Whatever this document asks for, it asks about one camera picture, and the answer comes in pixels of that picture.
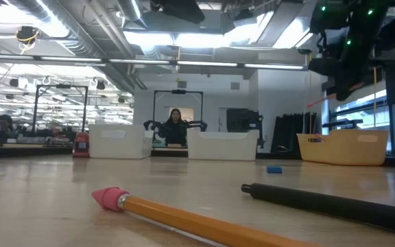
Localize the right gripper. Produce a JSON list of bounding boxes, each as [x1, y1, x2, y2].
[[335, 34, 376, 102]]

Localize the large white plastic bin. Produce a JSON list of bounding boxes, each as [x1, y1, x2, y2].
[[186, 128, 260, 161]]

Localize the yellow black cable reel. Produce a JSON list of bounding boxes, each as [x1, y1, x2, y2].
[[14, 25, 40, 56]]

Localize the person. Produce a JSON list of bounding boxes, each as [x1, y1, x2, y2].
[[163, 108, 189, 147], [0, 114, 15, 138]]

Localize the yellow plastic bin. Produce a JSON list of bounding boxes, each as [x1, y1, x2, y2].
[[296, 128, 390, 167]]

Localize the background desk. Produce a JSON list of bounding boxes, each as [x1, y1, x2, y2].
[[0, 136, 74, 159]]

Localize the round silver air duct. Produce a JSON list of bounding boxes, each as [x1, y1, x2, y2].
[[7, 0, 149, 92]]

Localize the black stand frame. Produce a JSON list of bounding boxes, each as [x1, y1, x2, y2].
[[32, 84, 89, 134], [152, 89, 204, 147]]

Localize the black folding panels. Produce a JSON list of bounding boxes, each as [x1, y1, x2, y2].
[[271, 112, 318, 154]]

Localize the black equipment rack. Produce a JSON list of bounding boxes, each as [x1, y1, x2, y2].
[[226, 108, 264, 134]]

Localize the black pen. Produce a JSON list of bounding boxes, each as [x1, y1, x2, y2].
[[241, 182, 395, 237]]

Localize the small white plastic bin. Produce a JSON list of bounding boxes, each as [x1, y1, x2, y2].
[[88, 123, 147, 160]]

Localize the rectangular silver air duct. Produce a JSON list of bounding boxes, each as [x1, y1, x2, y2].
[[257, 0, 322, 54]]

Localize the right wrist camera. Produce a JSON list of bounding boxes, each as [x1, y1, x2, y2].
[[309, 57, 344, 77]]

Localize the long ceiling light strip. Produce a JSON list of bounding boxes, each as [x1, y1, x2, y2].
[[0, 54, 310, 71]]

